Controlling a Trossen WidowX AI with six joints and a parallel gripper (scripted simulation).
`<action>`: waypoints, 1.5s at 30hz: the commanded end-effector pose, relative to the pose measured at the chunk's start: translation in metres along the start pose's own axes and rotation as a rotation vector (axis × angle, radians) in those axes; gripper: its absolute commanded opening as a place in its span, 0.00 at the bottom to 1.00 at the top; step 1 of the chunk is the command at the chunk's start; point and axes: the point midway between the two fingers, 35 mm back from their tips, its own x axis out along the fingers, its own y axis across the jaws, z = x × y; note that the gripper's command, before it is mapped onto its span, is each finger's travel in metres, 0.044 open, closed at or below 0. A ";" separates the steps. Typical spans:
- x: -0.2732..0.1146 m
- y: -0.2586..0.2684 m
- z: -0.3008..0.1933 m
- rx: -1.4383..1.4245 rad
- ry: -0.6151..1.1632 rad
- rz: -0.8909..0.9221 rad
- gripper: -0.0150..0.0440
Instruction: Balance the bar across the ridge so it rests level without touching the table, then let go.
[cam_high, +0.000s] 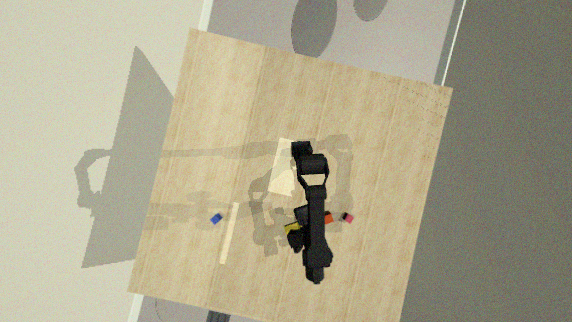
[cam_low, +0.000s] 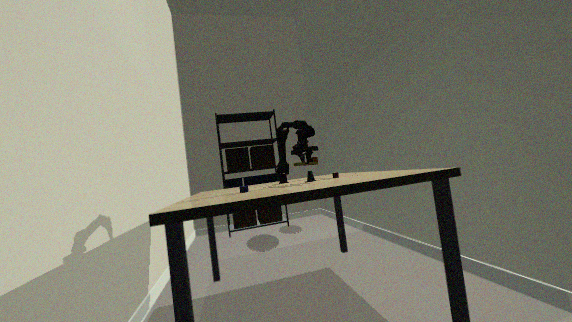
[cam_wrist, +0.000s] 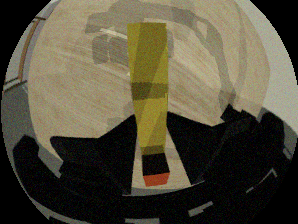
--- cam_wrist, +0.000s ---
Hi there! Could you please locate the yellow bar with black and red end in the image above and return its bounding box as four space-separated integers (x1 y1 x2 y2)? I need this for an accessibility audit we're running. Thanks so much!
126 22 170 186

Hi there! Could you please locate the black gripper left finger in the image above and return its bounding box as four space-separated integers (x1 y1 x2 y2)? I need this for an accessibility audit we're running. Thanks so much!
49 115 137 196

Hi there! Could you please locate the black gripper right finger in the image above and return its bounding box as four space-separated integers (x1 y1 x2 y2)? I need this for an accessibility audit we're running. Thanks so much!
166 112 251 185

